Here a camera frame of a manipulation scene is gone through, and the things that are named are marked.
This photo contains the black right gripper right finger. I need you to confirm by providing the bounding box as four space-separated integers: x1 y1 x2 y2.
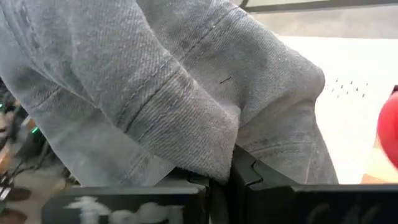
228 145 398 224

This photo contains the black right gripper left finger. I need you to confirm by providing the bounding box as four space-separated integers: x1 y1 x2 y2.
42 167 213 224

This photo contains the light grey washed cap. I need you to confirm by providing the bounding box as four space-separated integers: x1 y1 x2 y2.
0 0 340 187

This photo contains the white small table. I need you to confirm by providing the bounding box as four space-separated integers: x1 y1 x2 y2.
278 35 398 185

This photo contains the red desk lamp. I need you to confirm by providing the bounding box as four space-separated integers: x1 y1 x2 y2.
377 84 398 171

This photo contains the black frame rail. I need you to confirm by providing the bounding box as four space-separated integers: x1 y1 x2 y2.
239 0 398 14

